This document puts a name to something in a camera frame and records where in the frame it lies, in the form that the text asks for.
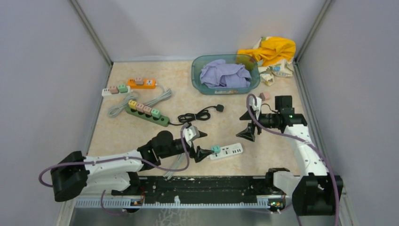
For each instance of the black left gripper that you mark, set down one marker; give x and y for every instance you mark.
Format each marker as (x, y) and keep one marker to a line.
(201, 153)

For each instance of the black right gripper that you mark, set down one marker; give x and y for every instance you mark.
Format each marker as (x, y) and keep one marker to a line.
(249, 133)

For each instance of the teal usb charger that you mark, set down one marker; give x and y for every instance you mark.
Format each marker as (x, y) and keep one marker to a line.
(216, 150)

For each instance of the pink usb charger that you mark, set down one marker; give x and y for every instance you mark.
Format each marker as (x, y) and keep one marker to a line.
(147, 110)
(140, 107)
(265, 96)

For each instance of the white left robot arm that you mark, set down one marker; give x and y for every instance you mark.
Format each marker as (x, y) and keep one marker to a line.
(77, 174)

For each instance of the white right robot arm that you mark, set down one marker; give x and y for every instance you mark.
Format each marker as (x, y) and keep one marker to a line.
(317, 191)

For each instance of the green power strip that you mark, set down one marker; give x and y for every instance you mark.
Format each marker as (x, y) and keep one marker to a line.
(158, 119)

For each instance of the light green usb charger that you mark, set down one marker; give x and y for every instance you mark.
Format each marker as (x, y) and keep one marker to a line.
(155, 113)

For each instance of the purple cloth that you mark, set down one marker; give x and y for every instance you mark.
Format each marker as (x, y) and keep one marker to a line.
(220, 75)

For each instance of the teal plastic basin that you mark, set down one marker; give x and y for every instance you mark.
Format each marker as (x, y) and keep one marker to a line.
(249, 63)

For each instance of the white patterned cloth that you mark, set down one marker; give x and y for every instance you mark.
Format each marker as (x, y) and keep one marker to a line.
(283, 69)

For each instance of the yellow usb charger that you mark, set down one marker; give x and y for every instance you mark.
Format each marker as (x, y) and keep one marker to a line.
(132, 104)

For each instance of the yellow cloth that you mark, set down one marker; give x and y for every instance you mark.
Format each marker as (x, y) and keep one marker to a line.
(272, 50)

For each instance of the orange power strip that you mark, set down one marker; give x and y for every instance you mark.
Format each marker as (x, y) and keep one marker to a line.
(148, 84)

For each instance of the green charger on white strip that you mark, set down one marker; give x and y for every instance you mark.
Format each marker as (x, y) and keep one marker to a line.
(122, 88)

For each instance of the small white power strip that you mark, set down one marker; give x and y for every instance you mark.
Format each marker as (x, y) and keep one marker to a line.
(106, 93)

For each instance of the pink charger on white strip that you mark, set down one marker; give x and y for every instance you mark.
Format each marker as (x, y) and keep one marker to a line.
(113, 90)

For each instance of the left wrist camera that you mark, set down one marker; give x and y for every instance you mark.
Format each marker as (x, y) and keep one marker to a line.
(190, 134)

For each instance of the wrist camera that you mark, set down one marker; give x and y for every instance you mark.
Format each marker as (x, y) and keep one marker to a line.
(256, 105)
(190, 134)

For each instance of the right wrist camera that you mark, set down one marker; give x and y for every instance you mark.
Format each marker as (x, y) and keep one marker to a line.
(256, 105)

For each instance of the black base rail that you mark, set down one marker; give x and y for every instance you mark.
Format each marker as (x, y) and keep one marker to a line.
(204, 190)

